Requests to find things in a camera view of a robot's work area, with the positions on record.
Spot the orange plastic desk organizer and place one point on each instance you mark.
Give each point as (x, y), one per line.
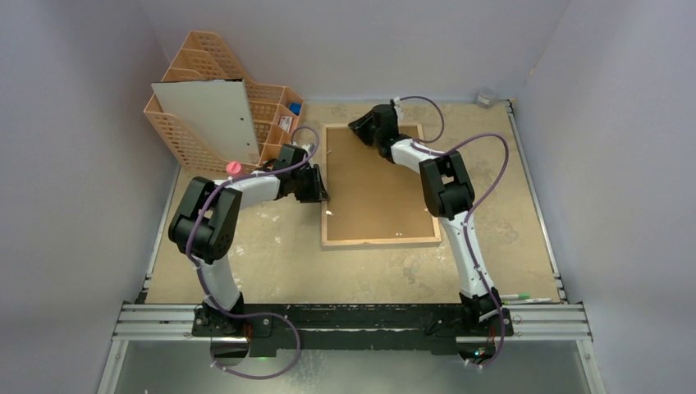
(206, 56)

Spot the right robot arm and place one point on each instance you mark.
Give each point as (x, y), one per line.
(449, 197)

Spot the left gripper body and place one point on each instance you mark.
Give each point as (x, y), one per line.
(304, 189)

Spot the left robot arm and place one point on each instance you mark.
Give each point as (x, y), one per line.
(204, 225)

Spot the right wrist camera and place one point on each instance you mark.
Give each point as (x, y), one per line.
(397, 106)

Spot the white wooden picture frame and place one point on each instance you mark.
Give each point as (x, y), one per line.
(325, 217)

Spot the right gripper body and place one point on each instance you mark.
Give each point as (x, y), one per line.
(371, 126)

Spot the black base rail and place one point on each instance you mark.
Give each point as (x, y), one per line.
(438, 329)

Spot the pink capped small bottle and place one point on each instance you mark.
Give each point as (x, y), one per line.
(234, 168)

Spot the red white small box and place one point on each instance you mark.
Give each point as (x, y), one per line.
(285, 122)

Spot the blue item in organizer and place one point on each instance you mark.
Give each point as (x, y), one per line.
(295, 108)

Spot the small clear jar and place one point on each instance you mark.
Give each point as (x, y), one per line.
(486, 97)

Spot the white board in organizer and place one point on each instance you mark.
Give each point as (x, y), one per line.
(216, 111)

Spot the green capped marker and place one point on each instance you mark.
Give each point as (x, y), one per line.
(520, 296)

